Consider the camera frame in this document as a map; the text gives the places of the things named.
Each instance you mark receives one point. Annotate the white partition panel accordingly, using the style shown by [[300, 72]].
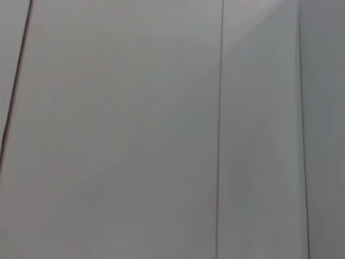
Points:
[[261, 140], [121, 129], [326, 121]]

